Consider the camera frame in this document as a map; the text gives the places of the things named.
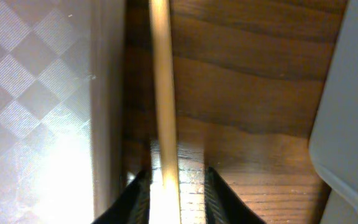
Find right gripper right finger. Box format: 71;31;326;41
204;167;266;224

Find wooden chopstick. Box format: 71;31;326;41
149;0;181;223

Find dark brown serving tray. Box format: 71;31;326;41
0;0;126;223

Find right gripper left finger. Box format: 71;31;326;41
92;170;150;224

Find grey plastic dishwasher rack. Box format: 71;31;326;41
309;0;358;223

